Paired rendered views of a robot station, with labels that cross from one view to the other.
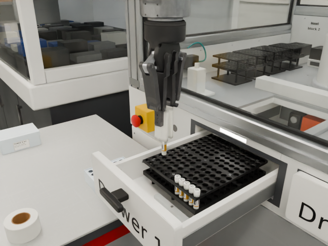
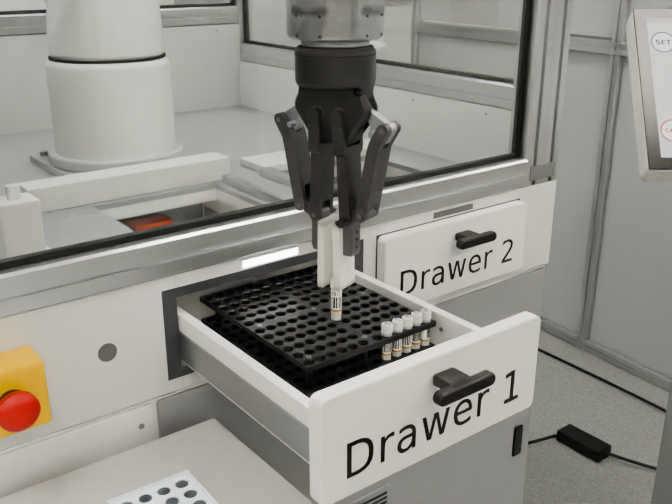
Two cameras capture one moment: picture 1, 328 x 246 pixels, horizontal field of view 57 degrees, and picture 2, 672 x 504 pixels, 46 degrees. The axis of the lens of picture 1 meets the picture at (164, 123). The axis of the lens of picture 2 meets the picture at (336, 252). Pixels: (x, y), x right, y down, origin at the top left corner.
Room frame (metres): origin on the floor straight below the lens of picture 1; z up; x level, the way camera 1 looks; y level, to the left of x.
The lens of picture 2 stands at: (0.57, 0.75, 1.28)
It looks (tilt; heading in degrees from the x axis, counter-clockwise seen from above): 20 degrees down; 270
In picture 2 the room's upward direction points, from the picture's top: straight up
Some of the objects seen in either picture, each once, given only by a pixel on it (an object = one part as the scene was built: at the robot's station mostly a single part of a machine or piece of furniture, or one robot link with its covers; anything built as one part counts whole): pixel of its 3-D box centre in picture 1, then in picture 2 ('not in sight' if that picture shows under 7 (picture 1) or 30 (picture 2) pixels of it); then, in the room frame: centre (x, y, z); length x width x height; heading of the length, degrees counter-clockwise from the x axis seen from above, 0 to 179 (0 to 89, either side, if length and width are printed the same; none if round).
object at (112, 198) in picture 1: (116, 196); (455, 382); (0.46, 0.09, 0.91); 0.07 x 0.04 x 0.01; 38
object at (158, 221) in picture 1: (130, 205); (434, 400); (0.47, 0.07, 0.87); 0.29 x 0.02 x 0.11; 38
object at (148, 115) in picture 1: (145, 118); (6, 394); (0.90, 0.06, 0.88); 0.07 x 0.05 x 0.07; 38
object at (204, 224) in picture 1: (207, 172); (309, 334); (0.60, -0.10, 0.86); 0.40 x 0.26 x 0.06; 128
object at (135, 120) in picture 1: (136, 120); (16, 409); (0.88, 0.08, 0.88); 0.04 x 0.03 x 0.04; 38
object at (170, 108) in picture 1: (166, 121); (328, 250); (0.58, 0.00, 1.00); 0.03 x 0.01 x 0.07; 56
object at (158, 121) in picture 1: (156, 114); (359, 231); (0.55, 0.01, 1.03); 0.03 x 0.01 x 0.05; 146
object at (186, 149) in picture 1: (204, 172); (313, 333); (0.60, -0.09, 0.87); 0.22 x 0.18 x 0.06; 128
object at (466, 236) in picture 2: not in sight; (470, 237); (0.38, -0.33, 0.91); 0.07 x 0.04 x 0.01; 38
